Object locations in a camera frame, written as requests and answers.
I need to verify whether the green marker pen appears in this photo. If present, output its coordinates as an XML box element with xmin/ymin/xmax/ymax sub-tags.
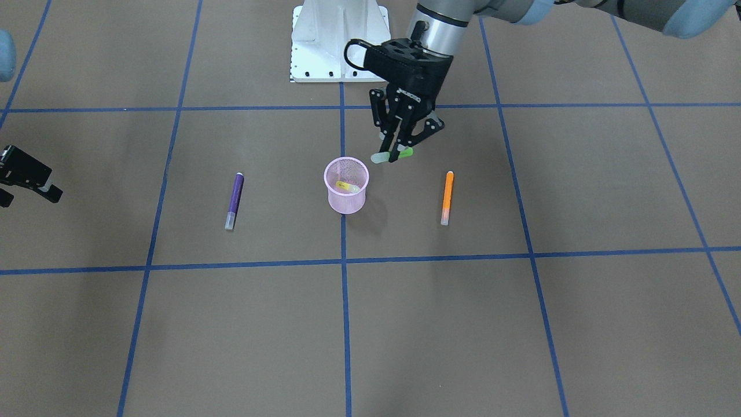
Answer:
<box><xmin>370</xmin><ymin>146</ymin><xmax>414</xmax><ymax>164</ymax></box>

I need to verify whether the orange marker pen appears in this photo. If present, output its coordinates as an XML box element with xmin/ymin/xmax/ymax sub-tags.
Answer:
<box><xmin>440</xmin><ymin>171</ymin><xmax>454</xmax><ymax>225</ymax></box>

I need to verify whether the pink mesh pen holder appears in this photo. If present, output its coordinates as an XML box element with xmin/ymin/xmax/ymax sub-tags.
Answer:
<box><xmin>322</xmin><ymin>158</ymin><xmax>369</xmax><ymax>215</ymax></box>

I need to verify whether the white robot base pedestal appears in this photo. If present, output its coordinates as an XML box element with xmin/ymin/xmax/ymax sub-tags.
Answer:
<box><xmin>289</xmin><ymin>1</ymin><xmax>391</xmax><ymax>83</ymax></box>

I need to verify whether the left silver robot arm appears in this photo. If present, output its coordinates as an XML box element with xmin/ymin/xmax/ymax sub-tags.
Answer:
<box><xmin>343</xmin><ymin>1</ymin><xmax>739</xmax><ymax>164</ymax></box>

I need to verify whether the yellow marker pen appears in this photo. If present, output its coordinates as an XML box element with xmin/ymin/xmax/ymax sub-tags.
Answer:
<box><xmin>335</xmin><ymin>181</ymin><xmax>362</xmax><ymax>193</ymax></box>

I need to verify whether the purple marker pen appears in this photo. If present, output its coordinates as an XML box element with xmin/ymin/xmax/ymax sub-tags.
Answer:
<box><xmin>224</xmin><ymin>172</ymin><xmax>244</xmax><ymax>231</ymax></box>

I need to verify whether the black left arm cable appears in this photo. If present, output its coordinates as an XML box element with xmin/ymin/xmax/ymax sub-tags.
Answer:
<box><xmin>344</xmin><ymin>38</ymin><xmax>377</xmax><ymax>71</ymax></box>

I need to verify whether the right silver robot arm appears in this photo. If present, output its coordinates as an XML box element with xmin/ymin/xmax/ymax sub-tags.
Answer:
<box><xmin>1</xmin><ymin>30</ymin><xmax>63</xmax><ymax>204</ymax></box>

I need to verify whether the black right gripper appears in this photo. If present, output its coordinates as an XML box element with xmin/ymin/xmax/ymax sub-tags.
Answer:
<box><xmin>1</xmin><ymin>145</ymin><xmax>63</xmax><ymax>203</ymax></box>

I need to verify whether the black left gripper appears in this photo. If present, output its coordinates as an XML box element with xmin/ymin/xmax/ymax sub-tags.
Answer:
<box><xmin>365</xmin><ymin>39</ymin><xmax>453</xmax><ymax>163</ymax></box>

